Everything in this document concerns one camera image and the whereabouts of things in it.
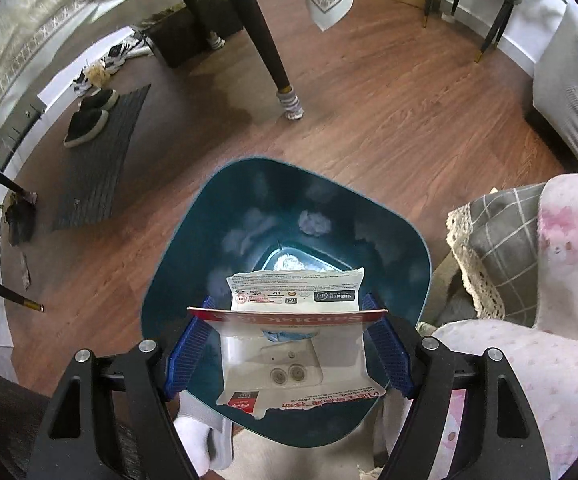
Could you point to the black slip-on shoe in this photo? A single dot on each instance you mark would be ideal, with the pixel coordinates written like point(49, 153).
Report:
point(86, 125)
point(100, 99)

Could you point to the crumpled white tissue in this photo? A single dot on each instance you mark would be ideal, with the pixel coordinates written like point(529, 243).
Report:
point(315, 222)

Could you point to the striped leg sock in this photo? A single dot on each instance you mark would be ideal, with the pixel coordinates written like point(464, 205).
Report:
point(290, 105)
point(216, 41)

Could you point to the black and white sneaker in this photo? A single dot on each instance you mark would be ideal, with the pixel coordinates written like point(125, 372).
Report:
point(126, 52)

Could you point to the grey armchair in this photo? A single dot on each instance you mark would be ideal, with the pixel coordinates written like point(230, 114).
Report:
point(569, 60)

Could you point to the person's white sock foot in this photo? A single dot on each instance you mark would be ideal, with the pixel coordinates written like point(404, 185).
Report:
point(194, 442)

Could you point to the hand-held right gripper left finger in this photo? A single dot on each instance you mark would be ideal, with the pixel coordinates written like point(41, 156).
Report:
point(181, 360)

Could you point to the silver foil wrapper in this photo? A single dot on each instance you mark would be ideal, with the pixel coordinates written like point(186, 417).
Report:
point(291, 262)

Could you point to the grey slipper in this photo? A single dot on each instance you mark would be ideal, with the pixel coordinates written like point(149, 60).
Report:
point(221, 440)

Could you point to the teal trash bin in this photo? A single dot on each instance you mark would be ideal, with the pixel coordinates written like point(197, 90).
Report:
point(229, 200)

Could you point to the grey plaid cloth lace edge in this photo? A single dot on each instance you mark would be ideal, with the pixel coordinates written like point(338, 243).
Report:
point(504, 240)

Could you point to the dark wooden table leg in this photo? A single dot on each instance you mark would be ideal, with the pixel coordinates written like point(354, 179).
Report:
point(256, 25)
point(191, 2)

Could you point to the dark floor mat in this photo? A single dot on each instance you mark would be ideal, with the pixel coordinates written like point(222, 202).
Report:
point(99, 170)

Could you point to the red and white card package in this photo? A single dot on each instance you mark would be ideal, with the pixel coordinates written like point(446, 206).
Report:
point(294, 300)

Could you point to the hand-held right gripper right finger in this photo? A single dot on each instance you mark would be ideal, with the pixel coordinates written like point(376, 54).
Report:
point(391, 355)

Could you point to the dark storage box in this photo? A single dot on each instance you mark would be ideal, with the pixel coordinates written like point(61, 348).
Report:
point(179, 37)

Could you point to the dark cloth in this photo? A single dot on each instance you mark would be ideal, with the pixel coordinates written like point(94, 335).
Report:
point(21, 220)

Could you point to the dark chair leg gold tip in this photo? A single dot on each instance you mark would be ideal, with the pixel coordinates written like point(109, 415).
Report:
point(4, 180)
point(4, 292)

